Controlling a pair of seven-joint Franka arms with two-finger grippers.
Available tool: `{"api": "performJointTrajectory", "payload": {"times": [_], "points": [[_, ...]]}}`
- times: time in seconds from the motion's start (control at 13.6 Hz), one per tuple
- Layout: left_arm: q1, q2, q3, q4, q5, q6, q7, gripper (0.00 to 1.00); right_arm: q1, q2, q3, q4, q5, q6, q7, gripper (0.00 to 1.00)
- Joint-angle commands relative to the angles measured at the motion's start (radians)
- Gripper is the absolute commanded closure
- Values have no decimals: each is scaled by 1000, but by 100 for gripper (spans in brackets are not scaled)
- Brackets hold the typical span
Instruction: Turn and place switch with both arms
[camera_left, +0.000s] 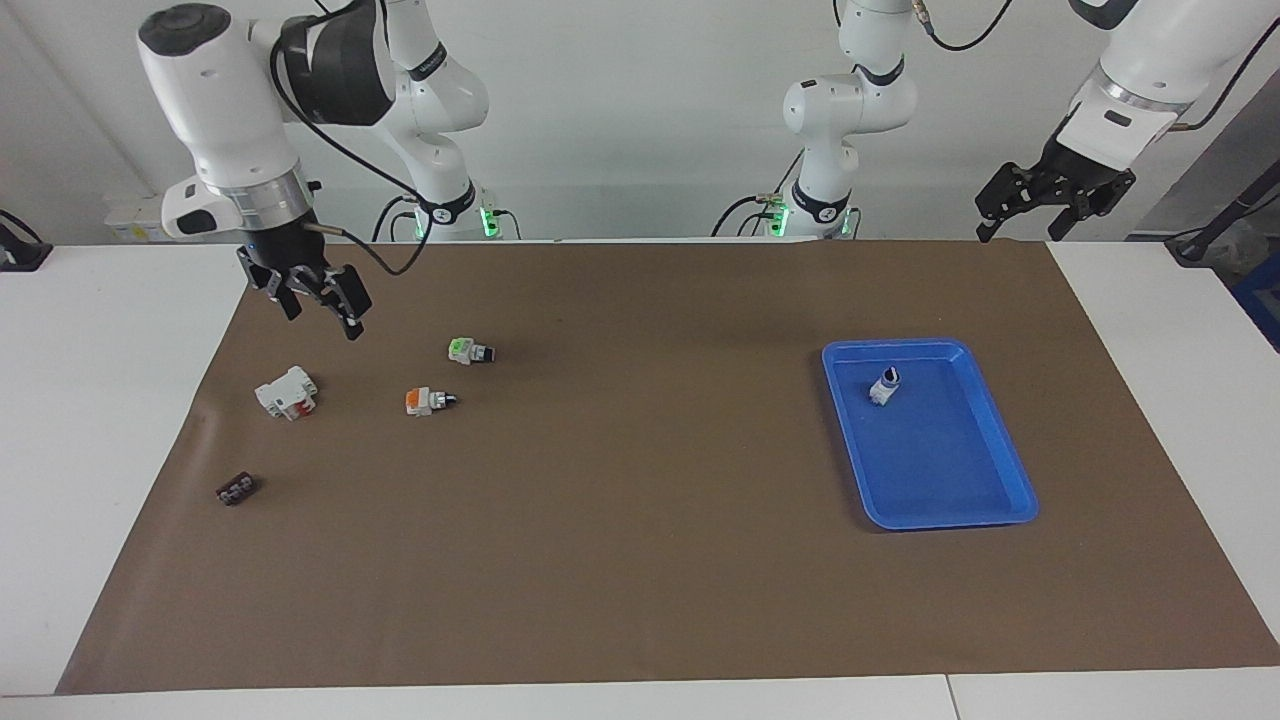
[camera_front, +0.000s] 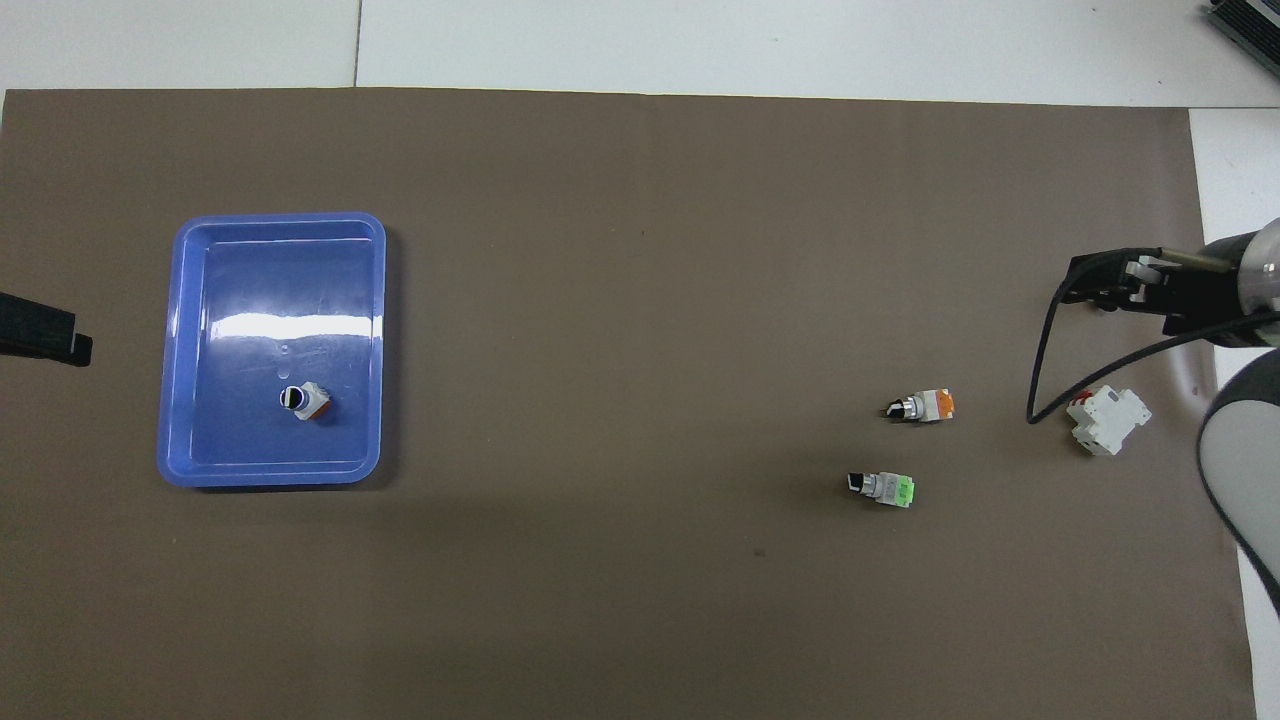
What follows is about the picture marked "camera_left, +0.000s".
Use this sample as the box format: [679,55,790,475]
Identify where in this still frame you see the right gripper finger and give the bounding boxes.
[317,263,374,342]
[237,249,304,323]

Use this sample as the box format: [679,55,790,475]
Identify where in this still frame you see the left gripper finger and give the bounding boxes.
[1046,194,1120,243]
[975,162,1042,244]

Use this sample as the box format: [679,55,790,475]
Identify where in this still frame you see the white red circuit breaker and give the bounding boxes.
[254,366,320,422]

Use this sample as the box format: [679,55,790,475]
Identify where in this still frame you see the black stand pole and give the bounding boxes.
[1165,160,1280,267]

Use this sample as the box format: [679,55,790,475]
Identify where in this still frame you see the white cardboard box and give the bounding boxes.
[105,197,179,244]

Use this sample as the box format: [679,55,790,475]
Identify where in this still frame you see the blue crate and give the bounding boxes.
[1232,250,1280,353]

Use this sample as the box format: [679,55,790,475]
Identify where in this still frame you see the black table clamp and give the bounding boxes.
[0,210,53,272]

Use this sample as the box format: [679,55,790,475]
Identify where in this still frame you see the blue plastic tray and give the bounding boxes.
[822,338,1040,531]

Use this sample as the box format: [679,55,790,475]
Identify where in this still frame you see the brown paper mat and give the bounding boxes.
[55,240,1280,696]

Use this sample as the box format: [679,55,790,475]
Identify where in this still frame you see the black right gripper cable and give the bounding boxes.
[270,0,434,279]

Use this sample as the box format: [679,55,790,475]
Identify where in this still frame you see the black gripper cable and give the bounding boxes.
[270,0,434,279]
[910,0,1280,132]

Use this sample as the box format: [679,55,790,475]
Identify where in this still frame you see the black right base cable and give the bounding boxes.
[373,194,421,242]

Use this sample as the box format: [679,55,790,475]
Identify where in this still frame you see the black base cable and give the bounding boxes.
[711,194,791,239]
[373,194,421,242]

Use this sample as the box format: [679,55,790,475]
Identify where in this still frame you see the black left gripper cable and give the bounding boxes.
[910,0,1280,132]

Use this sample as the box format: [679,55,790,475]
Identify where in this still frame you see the black left base cable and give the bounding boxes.
[711,194,791,239]

